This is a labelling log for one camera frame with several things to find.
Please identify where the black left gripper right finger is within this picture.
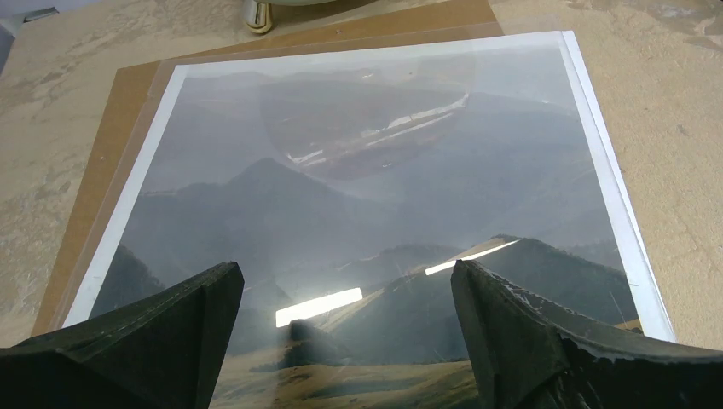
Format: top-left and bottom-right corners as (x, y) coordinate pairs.
(450, 260), (722, 408)

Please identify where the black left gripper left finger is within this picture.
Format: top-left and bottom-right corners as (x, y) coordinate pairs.
(1, 262), (244, 408)

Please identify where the mountain landscape photo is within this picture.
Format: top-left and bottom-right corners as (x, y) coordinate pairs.
(61, 31), (677, 409)

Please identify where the clear acrylic sheet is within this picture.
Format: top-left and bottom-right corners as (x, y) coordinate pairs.
(50, 22), (677, 409)

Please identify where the brown cardboard backing board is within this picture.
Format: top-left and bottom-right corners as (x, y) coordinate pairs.
(32, 1), (503, 335)

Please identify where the round pastel drawer cabinet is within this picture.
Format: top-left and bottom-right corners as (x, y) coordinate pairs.
(241, 0), (338, 35)

